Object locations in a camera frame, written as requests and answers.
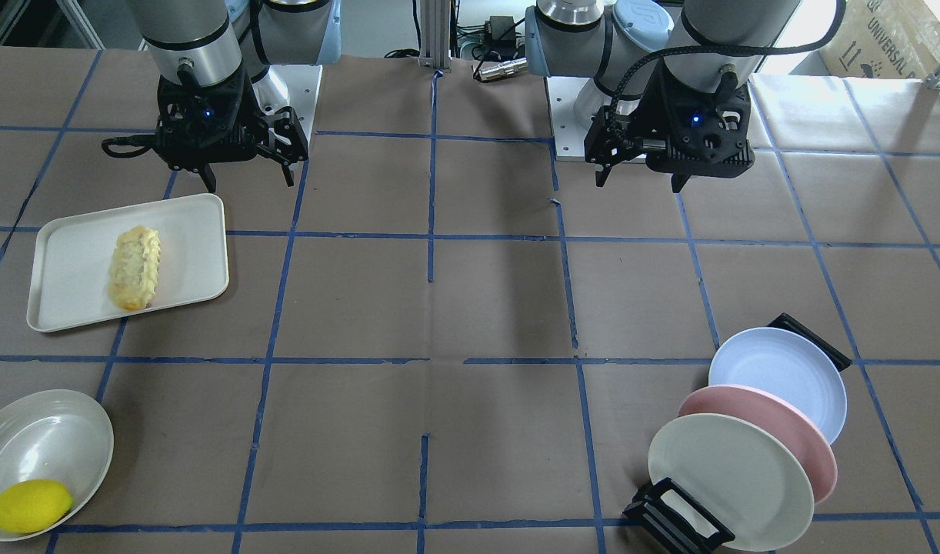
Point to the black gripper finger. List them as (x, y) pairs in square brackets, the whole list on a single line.
[(288, 170), (679, 181), (208, 178), (603, 170)]

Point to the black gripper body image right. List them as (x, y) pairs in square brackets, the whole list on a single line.
[(648, 109)]

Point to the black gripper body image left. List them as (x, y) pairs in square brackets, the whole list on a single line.
[(256, 109)]

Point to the blue plate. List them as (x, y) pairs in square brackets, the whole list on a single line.
[(785, 364)]

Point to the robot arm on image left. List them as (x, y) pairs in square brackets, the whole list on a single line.
[(218, 36)]

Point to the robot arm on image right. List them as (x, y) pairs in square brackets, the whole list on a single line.
[(619, 45)]

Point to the pink plate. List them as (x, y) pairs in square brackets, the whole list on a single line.
[(778, 417)]

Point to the white round plate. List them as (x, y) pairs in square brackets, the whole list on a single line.
[(746, 478)]

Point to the silver metal cylinder connector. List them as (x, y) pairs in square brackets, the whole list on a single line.
[(501, 70)]

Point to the white rectangular tray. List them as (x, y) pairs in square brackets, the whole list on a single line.
[(69, 279)]

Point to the black power adapter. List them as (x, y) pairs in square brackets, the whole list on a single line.
[(500, 30)]

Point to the cardboard box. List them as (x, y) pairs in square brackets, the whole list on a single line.
[(885, 39)]

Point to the white oval bowl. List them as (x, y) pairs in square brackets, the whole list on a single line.
[(59, 435)]

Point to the black dish rack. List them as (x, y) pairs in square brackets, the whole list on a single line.
[(671, 515)]

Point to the yellow lemon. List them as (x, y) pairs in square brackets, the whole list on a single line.
[(34, 505)]

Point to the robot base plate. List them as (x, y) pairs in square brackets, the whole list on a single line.
[(572, 104), (297, 86)]

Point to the aluminium frame post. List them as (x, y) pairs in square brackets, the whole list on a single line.
[(435, 19)]

